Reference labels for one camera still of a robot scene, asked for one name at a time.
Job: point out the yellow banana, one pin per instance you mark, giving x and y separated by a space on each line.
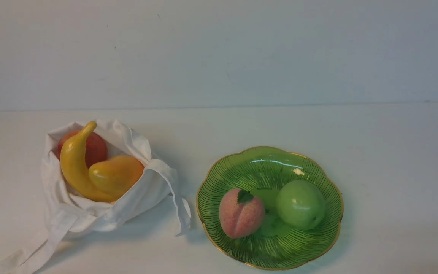
74 168

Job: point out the white cloth bag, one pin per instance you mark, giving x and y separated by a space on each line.
70 215

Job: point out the green glass plate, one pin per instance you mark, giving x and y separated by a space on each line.
262 171

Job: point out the pink peach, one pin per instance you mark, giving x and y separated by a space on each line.
240 213

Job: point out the green apple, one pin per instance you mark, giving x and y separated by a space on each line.
301 205

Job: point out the yellow orange mango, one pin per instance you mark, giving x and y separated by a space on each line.
116 175

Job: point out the red apple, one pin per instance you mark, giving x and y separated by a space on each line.
96 148

